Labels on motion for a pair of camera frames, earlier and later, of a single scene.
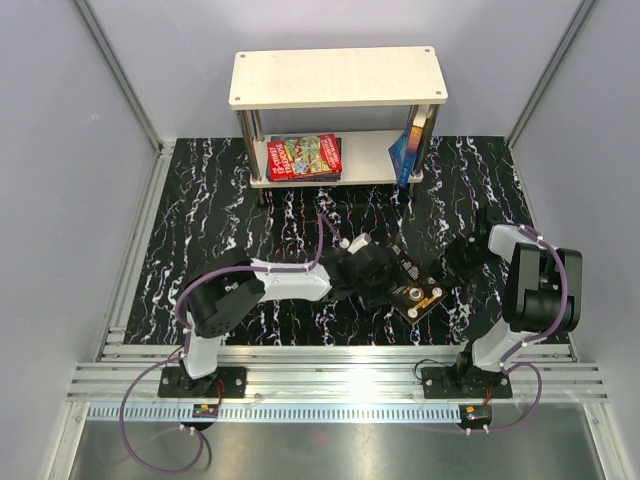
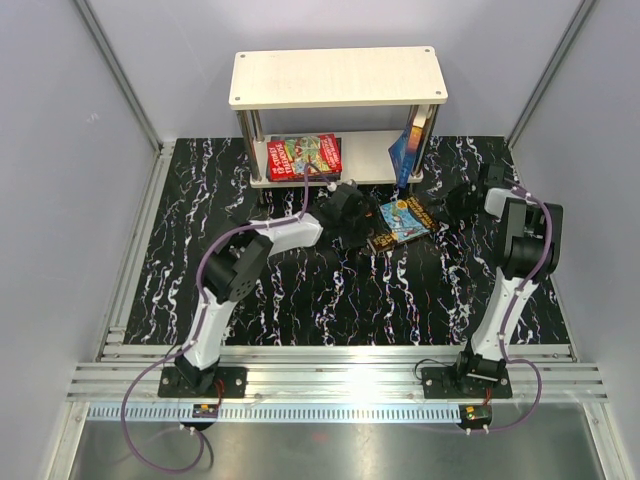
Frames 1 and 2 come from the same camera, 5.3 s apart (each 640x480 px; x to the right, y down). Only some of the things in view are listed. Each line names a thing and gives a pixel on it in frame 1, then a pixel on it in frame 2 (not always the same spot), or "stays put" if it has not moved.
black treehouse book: x=413 y=293 -> x=406 y=219
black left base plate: x=174 y=382 stays put
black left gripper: x=375 y=297 -> x=368 y=226
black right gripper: x=452 y=268 -> x=448 y=210
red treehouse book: x=297 y=156 stays put
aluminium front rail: x=333 y=373 stays put
